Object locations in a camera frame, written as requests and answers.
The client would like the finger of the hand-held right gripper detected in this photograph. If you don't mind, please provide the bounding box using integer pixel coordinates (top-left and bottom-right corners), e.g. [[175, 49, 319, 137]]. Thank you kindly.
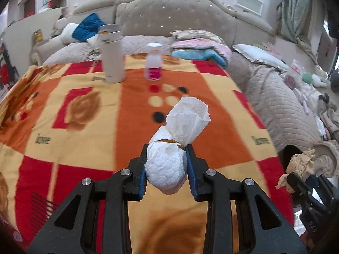
[[287, 173, 311, 208]]

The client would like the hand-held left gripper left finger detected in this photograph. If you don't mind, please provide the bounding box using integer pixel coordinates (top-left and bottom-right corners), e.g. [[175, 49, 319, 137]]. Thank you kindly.
[[28, 143, 149, 254]]

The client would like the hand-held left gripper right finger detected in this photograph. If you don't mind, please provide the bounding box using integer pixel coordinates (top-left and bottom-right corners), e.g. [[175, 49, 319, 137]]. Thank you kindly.
[[185, 144, 308, 254]]

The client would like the beige cloth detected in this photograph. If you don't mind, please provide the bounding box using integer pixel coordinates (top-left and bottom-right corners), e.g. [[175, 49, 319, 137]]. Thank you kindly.
[[277, 149, 318, 193]]

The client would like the white tissue wad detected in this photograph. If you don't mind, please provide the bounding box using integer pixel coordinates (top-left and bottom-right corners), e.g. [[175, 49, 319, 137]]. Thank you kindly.
[[144, 97, 211, 195]]

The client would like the black round disc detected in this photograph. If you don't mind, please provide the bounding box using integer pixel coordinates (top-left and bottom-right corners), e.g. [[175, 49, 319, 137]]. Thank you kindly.
[[279, 144, 304, 164]]

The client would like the red orange printed blanket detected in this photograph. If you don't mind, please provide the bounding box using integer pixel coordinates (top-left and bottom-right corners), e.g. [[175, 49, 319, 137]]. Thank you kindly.
[[0, 53, 294, 254]]

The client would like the beige quilted bedspread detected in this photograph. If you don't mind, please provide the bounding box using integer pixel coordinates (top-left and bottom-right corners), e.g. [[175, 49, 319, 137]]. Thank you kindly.
[[225, 55, 339, 178]]

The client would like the green white plush toy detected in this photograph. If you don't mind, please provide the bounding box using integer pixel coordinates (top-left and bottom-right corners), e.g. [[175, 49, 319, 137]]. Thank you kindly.
[[302, 73, 327, 87]]

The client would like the white pill bottle pink label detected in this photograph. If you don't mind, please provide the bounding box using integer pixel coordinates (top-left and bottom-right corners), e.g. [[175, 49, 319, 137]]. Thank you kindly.
[[145, 43, 163, 81]]

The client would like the light blue folded blanket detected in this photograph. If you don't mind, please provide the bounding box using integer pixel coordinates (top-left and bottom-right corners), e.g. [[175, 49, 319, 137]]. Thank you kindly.
[[171, 49, 228, 68]]

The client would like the white thermos bottle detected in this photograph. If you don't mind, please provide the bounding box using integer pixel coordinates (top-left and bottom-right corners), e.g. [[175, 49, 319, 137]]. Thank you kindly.
[[99, 24, 126, 83]]

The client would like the stack of folded blankets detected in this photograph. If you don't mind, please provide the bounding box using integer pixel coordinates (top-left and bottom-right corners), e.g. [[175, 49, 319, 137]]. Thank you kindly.
[[171, 39, 232, 61]]

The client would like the white ruffled pillow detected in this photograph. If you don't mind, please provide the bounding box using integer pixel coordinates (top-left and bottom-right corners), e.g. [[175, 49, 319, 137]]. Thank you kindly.
[[232, 44, 289, 72]]

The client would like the floral beige cushion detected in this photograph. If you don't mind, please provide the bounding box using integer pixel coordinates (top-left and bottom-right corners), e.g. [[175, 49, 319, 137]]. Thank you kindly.
[[169, 30, 221, 44]]

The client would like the blue jacket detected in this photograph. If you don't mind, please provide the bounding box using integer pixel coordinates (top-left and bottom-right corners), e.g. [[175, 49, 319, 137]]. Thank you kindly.
[[72, 13, 105, 43]]

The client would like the white soft pillow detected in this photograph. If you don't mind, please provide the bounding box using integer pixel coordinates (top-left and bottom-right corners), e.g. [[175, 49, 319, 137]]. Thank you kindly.
[[60, 22, 80, 44]]

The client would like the beige tufted headboard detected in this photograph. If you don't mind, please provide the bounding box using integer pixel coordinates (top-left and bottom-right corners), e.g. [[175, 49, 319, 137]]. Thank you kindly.
[[66, 0, 276, 45]]

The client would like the green patterned curtain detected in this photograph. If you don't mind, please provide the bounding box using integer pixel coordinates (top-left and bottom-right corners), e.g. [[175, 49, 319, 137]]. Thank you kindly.
[[277, 0, 329, 59]]

